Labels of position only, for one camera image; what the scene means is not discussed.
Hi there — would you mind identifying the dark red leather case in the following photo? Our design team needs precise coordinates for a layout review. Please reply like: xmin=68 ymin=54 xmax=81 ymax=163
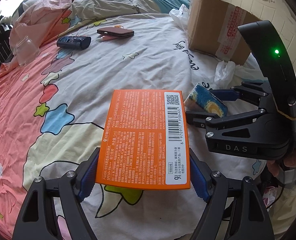
xmin=97 ymin=27 xmax=134 ymax=38

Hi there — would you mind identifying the small pink tube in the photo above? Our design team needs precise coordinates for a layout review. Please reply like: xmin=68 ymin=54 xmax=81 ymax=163
xmin=96 ymin=35 xmax=118 ymax=42

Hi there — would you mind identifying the white plastic bag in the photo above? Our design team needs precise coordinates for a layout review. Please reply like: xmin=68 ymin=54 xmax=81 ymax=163
xmin=169 ymin=3 xmax=254 ymax=90

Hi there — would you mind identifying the light pink cloth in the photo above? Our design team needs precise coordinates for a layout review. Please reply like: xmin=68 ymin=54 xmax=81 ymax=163
xmin=9 ymin=0 xmax=72 ymax=55

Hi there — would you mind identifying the brown cardboard box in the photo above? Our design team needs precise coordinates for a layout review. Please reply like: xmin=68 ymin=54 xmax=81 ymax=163
xmin=188 ymin=0 xmax=259 ymax=65

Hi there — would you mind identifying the starry night print box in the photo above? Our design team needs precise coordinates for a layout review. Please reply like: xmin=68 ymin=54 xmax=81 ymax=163
xmin=184 ymin=83 xmax=228 ymax=118

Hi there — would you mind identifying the person's right hand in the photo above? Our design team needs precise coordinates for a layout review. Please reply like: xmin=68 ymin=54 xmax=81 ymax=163
xmin=266 ymin=148 xmax=296 ymax=186

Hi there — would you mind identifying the cartoon star print duvet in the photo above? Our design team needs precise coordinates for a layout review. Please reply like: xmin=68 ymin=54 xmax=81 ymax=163
xmin=0 ymin=0 xmax=218 ymax=239

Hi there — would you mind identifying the dark blue shampoo bottle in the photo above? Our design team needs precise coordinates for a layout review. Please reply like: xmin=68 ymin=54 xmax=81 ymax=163
xmin=57 ymin=36 xmax=91 ymax=50

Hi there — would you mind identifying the clear plastic container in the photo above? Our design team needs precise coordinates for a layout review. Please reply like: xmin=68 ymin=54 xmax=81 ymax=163
xmin=15 ymin=36 xmax=39 ymax=66

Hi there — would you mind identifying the orange carton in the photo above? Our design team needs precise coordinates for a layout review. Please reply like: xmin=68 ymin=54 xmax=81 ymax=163
xmin=95 ymin=89 xmax=190 ymax=190

